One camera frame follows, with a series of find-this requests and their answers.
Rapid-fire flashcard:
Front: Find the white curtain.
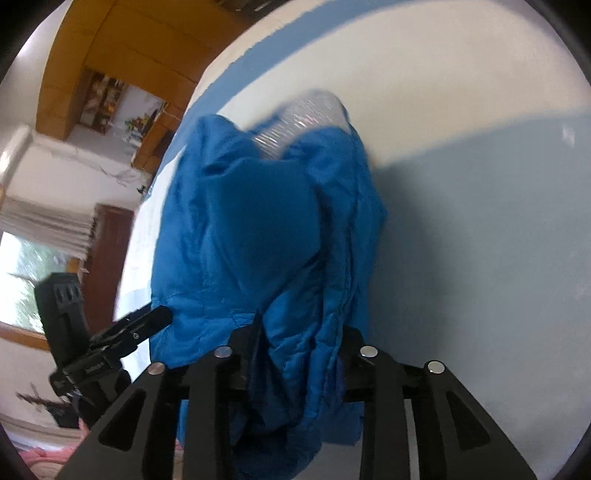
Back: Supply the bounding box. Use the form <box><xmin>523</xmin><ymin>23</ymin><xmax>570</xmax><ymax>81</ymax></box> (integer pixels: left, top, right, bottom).
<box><xmin>0</xmin><ymin>196</ymin><xmax>99</xmax><ymax>260</ymax></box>

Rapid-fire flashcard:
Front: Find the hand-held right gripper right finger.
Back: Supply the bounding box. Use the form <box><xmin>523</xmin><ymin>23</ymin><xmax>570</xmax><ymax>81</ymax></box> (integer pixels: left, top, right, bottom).
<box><xmin>338</xmin><ymin>327</ymin><xmax>539</xmax><ymax>480</ymax></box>

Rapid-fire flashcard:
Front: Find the bed with blue white sheet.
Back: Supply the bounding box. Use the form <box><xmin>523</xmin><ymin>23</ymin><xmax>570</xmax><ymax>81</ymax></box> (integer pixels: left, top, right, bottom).
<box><xmin>113</xmin><ymin>0</ymin><xmax>591</xmax><ymax>480</ymax></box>

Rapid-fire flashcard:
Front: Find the window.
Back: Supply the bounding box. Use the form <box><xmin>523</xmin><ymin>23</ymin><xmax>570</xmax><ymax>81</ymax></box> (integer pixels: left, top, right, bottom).
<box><xmin>0</xmin><ymin>231</ymin><xmax>85</xmax><ymax>340</ymax></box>

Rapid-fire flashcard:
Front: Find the wooden wall shelf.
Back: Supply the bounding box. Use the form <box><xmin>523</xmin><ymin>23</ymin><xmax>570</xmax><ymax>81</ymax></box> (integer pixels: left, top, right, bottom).
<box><xmin>76</xmin><ymin>69</ymin><xmax>127</xmax><ymax>136</ymax></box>

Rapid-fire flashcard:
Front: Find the orange wooden wardrobe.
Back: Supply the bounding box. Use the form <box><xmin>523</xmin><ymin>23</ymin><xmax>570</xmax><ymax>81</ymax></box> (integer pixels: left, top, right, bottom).
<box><xmin>36</xmin><ymin>0</ymin><xmax>260</xmax><ymax>141</ymax></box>

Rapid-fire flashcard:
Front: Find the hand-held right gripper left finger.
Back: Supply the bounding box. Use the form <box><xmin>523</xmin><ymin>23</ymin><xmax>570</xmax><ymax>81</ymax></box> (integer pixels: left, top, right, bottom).
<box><xmin>55</xmin><ymin>318</ymin><xmax>267</xmax><ymax>480</ymax></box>

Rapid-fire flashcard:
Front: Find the wooden desk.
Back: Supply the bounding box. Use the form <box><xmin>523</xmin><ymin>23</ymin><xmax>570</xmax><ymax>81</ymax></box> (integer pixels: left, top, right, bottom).
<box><xmin>130</xmin><ymin>105</ymin><xmax>186</xmax><ymax>172</ymax></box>

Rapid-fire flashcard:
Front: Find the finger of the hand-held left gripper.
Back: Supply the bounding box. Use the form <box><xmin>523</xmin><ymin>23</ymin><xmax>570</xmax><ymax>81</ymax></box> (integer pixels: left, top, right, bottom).
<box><xmin>50</xmin><ymin>305</ymin><xmax>174</xmax><ymax>394</ymax></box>

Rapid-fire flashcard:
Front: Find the dark wooden cabinet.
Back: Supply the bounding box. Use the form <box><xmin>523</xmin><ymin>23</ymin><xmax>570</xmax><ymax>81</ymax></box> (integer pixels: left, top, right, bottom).
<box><xmin>82</xmin><ymin>204</ymin><xmax>136</xmax><ymax>334</ymax></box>

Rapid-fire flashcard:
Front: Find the blue puffer jacket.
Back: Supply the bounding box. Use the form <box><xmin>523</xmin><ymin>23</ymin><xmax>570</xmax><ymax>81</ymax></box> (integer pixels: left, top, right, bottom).
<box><xmin>148</xmin><ymin>90</ymin><xmax>389</xmax><ymax>480</ymax></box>

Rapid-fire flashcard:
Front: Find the pink cloth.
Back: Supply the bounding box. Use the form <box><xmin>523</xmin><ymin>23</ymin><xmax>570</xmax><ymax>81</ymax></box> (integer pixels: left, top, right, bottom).
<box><xmin>16</xmin><ymin>440</ymin><xmax>86</xmax><ymax>480</ymax></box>

